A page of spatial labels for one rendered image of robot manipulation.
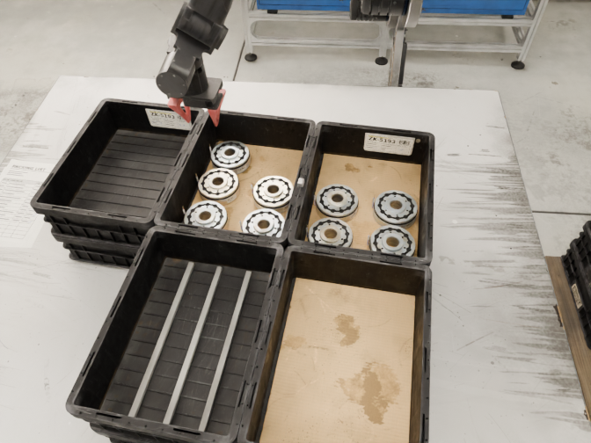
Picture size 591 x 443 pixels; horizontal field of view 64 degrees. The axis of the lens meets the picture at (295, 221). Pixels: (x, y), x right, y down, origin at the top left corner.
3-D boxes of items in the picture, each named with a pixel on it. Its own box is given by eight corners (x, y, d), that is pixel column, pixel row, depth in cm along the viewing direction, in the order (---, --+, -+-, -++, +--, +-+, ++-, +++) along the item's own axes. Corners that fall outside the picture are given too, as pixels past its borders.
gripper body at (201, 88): (215, 106, 95) (208, 76, 89) (167, 101, 96) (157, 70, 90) (224, 85, 98) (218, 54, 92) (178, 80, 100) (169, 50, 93)
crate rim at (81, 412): (153, 230, 104) (150, 224, 103) (286, 250, 100) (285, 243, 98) (66, 416, 80) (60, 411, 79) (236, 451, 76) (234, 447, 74)
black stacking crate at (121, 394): (164, 256, 112) (151, 227, 103) (287, 274, 108) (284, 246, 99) (88, 430, 88) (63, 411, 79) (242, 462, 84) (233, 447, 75)
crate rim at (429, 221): (317, 127, 124) (317, 119, 122) (433, 139, 120) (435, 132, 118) (286, 250, 100) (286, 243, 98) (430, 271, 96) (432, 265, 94)
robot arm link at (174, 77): (230, 24, 85) (186, -4, 82) (216, 63, 78) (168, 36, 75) (204, 68, 94) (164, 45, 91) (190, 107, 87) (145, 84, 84)
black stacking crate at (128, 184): (117, 130, 140) (104, 98, 131) (213, 141, 136) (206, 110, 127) (50, 236, 116) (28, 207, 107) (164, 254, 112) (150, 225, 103)
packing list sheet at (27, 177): (6, 159, 149) (5, 158, 149) (76, 163, 148) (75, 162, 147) (-50, 244, 129) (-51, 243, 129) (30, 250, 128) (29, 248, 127)
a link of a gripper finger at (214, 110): (222, 136, 101) (215, 102, 93) (190, 133, 102) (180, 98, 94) (230, 114, 105) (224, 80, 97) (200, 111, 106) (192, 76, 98)
